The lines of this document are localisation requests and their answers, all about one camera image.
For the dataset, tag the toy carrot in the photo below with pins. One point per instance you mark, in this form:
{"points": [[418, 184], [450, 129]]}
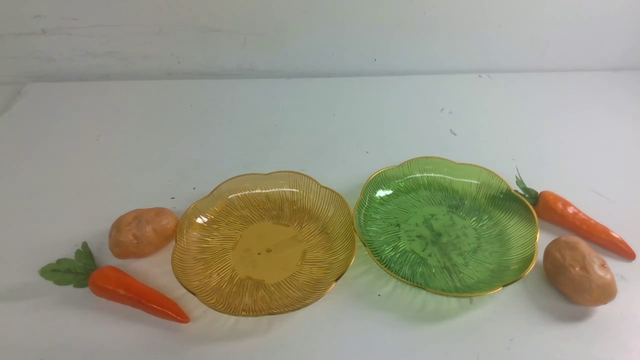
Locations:
{"points": [[557, 210], [111, 284]]}

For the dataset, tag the amber ribbed plastic plate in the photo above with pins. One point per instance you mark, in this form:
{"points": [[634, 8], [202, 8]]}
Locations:
{"points": [[264, 244]]}

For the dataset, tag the green ribbed plastic plate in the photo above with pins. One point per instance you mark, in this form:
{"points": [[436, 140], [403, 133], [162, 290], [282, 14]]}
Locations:
{"points": [[450, 228]]}

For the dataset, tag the toy potato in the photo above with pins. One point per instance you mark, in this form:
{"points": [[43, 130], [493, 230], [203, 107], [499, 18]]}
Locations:
{"points": [[578, 272], [142, 232]]}

